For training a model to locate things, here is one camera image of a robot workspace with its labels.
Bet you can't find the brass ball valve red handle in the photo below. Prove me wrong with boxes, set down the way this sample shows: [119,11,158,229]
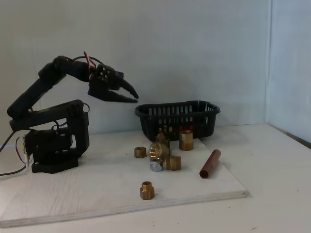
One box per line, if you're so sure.
[157,125,195,135]

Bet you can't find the black plastic slotted basket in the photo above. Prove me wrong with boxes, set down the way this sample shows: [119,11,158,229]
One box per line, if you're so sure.
[135,99,221,143]

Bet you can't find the brass fitting with cone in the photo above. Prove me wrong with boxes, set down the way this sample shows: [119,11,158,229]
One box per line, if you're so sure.
[155,132,170,148]

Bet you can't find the silver hex nut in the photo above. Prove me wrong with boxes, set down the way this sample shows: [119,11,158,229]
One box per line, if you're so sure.
[150,159,164,173]

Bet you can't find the tall brass coupling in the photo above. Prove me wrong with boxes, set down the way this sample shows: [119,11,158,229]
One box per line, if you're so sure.
[179,130,194,151]

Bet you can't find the brass threaded nipple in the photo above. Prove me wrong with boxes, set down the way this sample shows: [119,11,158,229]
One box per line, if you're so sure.
[163,155,182,171]

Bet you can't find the small brass reducer fitting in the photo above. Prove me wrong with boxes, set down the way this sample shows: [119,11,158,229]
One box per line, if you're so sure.
[140,181,155,200]

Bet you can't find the white wooden board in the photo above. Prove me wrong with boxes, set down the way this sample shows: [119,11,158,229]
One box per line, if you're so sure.
[0,131,251,229]

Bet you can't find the copper pipe piece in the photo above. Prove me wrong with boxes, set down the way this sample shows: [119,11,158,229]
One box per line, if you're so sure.
[199,149,222,180]

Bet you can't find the black camera cable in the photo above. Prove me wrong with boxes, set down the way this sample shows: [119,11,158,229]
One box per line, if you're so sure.
[72,55,104,65]

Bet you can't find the red white black servo wires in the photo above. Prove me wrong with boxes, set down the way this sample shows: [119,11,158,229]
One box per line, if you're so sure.
[82,50,98,71]

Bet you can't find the short brass plug ring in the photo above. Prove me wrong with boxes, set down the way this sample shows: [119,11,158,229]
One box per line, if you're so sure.
[134,146,148,159]

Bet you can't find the red and white base wires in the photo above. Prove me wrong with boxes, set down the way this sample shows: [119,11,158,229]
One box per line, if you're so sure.
[0,137,32,179]

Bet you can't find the thick black power cable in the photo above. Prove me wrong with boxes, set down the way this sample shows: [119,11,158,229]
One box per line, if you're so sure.
[0,132,14,153]

